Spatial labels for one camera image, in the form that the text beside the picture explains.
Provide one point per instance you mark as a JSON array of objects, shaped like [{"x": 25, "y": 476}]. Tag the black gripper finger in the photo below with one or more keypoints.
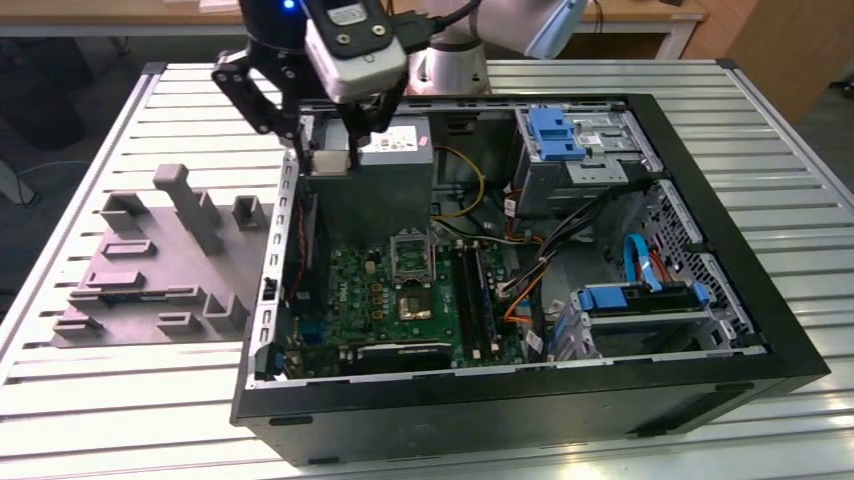
[
  {"x": 247, "y": 85},
  {"x": 380, "y": 115}
]

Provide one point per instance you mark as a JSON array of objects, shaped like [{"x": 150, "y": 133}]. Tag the silver CPU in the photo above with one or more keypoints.
[{"x": 330, "y": 162}]

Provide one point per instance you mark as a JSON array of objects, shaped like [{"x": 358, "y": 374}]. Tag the CPU socket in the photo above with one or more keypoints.
[{"x": 415, "y": 306}]

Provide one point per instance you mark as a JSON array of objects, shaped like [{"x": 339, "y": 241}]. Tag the white box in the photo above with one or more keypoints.
[{"x": 220, "y": 6}]

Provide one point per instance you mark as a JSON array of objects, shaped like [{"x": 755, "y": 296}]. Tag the grey Dell power supply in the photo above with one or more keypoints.
[{"x": 387, "y": 200}]

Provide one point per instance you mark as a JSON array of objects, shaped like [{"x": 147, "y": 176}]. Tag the blue plastic drive latch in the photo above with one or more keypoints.
[{"x": 550, "y": 132}]

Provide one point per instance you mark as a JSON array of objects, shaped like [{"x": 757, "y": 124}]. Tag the black chair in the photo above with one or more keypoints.
[{"x": 47, "y": 100}]

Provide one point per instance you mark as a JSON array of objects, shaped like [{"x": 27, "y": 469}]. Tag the silver metal drive cage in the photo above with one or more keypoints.
[{"x": 594, "y": 175}]

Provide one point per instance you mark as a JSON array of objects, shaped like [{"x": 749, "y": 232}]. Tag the grey parts rack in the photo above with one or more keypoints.
[{"x": 180, "y": 250}]

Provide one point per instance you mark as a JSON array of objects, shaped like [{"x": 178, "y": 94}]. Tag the green motherboard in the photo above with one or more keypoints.
[{"x": 354, "y": 305}]

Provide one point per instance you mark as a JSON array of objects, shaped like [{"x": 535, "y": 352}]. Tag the black RAM slot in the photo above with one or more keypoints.
[
  {"x": 487, "y": 300},
  {"x": 467, "y": 300}
]

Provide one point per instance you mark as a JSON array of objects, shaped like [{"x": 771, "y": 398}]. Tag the white stand leg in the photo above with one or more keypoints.
[{"x": 13, "y": 185}]

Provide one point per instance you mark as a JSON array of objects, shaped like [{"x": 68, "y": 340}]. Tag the wooden desk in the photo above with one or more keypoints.
[{"x": 634, "y": 14}]

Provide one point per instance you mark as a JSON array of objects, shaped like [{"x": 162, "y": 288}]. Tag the long blue expansion slot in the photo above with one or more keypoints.
[{"x": 312, "y": 332}]

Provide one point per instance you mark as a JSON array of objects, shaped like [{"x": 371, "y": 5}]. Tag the RAM stick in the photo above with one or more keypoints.
[{"x": 152, "y": 298}]

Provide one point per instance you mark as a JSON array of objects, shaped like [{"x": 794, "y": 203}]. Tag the Nvidia graphics card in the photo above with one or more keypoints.
[{"x": 400, "y": 352}]

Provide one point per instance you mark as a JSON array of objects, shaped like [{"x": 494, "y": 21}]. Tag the hard disk in blue carrier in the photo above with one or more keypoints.
[{"x": 603, "y": 299}]

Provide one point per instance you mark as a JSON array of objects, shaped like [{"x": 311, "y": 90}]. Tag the metal disk bay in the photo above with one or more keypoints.
[{"x": 647, "y": 318}]

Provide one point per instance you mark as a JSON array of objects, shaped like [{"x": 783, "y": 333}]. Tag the wooden cabinet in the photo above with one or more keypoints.
[{"x": 787, "y": 50}]

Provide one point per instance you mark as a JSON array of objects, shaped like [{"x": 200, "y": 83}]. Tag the black PC case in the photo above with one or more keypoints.
[{"x": 467, "y": 425}]

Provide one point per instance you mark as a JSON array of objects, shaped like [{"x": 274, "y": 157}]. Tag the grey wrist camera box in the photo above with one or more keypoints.
[{"x": 356, "y": 65}]

